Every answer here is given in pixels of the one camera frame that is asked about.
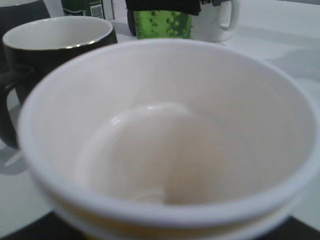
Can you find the clear water bottle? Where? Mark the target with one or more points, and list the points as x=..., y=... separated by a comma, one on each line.
x=90, y=8

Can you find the front black ceramic mug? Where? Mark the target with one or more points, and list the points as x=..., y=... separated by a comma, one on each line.
x=34, y=49

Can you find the black ceramic mug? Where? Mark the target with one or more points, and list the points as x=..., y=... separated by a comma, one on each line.
x=34, y=49
x=14, y=13

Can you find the green plastic soda bottle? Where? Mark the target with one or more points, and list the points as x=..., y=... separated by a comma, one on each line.
x=162, y=24

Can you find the rear black ceramic mug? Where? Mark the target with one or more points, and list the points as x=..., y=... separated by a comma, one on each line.
x=14, y=13

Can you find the white ceramic mug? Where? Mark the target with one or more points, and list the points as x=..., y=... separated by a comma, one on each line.
x=216, y=21

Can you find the yellow paper cup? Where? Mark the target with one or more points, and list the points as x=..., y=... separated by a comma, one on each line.
x=170, y=139

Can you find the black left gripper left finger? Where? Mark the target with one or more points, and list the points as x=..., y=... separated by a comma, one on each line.
x=48, y=227

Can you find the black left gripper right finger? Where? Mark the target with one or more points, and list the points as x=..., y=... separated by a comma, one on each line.
x=294, y=229

